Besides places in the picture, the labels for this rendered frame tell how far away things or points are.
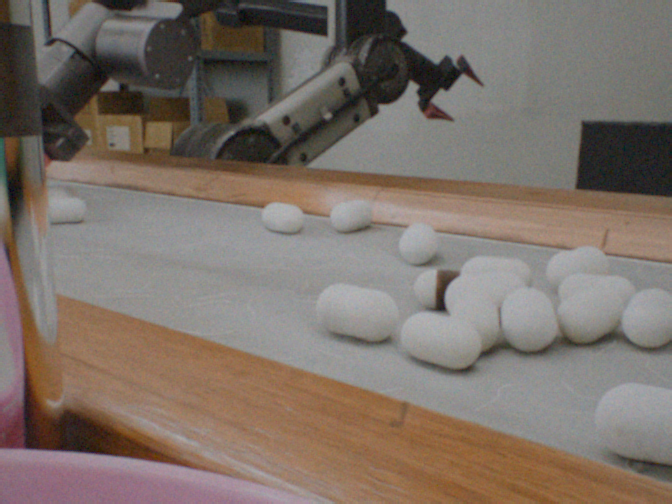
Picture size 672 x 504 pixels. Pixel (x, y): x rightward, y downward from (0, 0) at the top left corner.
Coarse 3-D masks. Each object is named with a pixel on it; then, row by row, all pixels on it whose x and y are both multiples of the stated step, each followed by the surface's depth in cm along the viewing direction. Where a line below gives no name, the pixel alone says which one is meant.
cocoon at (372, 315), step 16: (336, 288) 31; (352, 288) 30; (320, 304) 31; (336, 304) 30; (352, 304) 30; (368, 304) 29; (384, 304) 29; (320, 320) 31; (336, 320) 30; (352, 320) 30; (368, 320) 29; (384, 320) 29; (368, 336) 29; (384, 336) 30
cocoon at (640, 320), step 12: (636, 300) 30; (648, 300) 29; (660, 300) 29; (624, 312) 30; (636, 312) 29; (648, 312) 29; (660, 312) 29; (624, 324) 29; (636, 324) 29; (648, 324) 29; (660, 324) 29; (636, 336) 29; (648, 336) 29; (660, 336) 29
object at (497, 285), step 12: (468, 276) 32; (480, 276) 32; (492, 276) 32; (504, 276) 32; (516, 276) 33; (456, 288) 32; (468, 288) 31; (480, 288) 31; (492, 288) 32; (504, 288) 32; (516, 288) 32; (456, 300) 32; (492, 300) 31
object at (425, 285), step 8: (424, 272) 35; (432, 272) 34; (464, 272) 34; (416, 280) 35; (424, 280) 34; (432, 280) 34; (416, 288) 35; (424, 288) 34; (432, 288) 34; (416, 296) 35; (424, 296) 34; (432, 296) 34; (424, 304) 35; (432, 304) 34
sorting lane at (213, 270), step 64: (128, 192) 75; (64, 256) 46; (128, 256) 46; (192, 256) 46; (256, 256) 46; (320, 256) 46; (384, 256) 46; (448, 256) 46; (512, 256) 46; (192, 320) 33; (256, 320) 33; (384, 384) 26; (448, 384) 26; (512, 384) 26; (576, 384) 26; (576, 448) 21
